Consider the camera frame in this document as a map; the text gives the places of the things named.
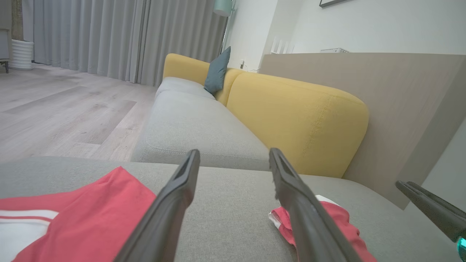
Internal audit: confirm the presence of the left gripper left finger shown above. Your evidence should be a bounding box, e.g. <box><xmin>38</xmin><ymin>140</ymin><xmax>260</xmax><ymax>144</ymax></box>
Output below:
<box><xmin>114</xmin><ymin>149</ymin><xmax>201</xmax><ymax>262</ymax></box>

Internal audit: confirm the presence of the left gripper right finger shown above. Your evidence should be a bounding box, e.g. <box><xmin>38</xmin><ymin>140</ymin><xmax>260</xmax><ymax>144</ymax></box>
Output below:
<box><xmin>269</xmin><ymin>147</ymin><xmax>362</xmax><ymax>262</ymax></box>

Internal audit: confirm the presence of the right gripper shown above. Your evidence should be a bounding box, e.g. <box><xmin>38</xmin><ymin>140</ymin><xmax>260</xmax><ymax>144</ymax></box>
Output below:
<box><xmin>396</xmin><ymin>181</ymin><xmax>466</xmax><ymax>262</ymax></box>

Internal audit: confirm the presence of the red jersey shirt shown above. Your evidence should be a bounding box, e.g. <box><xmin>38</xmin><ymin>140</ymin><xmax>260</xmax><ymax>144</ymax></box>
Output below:
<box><xmin>268</xmin><ymin>195</ymin><xmax>378</xmax><ymax>262</ymax></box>

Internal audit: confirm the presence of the grey fabric ottoman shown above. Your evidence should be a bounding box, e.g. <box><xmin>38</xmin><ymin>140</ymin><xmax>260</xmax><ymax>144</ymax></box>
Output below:
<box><xmin>0</xmin><ymin>156</ymin><xmax>463</xmax><ymax>262</ymax></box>

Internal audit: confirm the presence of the grey sofa seat cushion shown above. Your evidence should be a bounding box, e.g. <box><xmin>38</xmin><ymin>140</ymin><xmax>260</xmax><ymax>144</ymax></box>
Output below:
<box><xmin>130</xmin><ymin>90</ymin><xmax>270</xmax><ymax>171</ymax></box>
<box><xmin>156</xmin><ymin>76</ymin><xmax>216</xmax><ymax>101</ymax></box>

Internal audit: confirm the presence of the yellow sofa back cushion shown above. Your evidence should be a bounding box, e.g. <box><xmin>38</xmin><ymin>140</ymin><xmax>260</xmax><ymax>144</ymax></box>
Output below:
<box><xmin>226</xmin><ymin>72</ymin><xmax>369</xmax><ymax>179</ymax></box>
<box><xmin>162</xmin><ymin>53</ymin><xmax>245</xmax><ymax>107</ymax></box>

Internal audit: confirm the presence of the blue-grey throw pillow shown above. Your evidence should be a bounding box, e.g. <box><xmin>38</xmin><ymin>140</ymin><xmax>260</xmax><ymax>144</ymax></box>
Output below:
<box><xmin>204</xmin><ymin>46</ymin><xmax>232</xmax><ymax>95</ymax></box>

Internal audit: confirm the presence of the white finned radiator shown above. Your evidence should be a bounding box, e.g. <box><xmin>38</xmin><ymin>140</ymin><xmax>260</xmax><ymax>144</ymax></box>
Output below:
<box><xmin>271</xmin><ymin>36</ymin><xmax>295</xmax><ymax>55</ymax></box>

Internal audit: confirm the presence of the grey curtain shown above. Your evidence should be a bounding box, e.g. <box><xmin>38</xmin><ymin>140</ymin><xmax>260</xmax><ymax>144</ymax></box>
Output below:
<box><xmin>22</xmin><ymin>0</ymin><xmax>229</xmax><ymax>88</ymax></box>

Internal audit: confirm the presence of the white ribbed cylinder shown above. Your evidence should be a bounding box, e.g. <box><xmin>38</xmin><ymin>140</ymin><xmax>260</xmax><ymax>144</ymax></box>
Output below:
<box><xmin>9</xmin><ymin>39</ymin><xmax>35</xmax><ymax>70</ymax></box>

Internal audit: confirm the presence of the mint shade floor lamp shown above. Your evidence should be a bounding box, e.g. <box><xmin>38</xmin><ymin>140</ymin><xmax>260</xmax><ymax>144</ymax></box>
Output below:
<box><xmin>213</xmin><ymin>0</ymin><xmax>238</xmax><ymax>55</ymax></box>

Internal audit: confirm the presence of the grey mint cabinet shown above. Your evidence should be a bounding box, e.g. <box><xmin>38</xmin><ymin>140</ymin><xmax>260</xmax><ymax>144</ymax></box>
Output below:
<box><xmin>0</xmin><ymin>0</ymin><xmax>12</xmax><ymax>74</ymax></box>

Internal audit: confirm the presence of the framed wall picture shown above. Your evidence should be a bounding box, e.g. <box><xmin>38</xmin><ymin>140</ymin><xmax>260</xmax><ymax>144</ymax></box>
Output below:
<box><xmin>319</xmin><ymin>0</ymin><xmax>352</xmax><ymax>8</ymax></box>

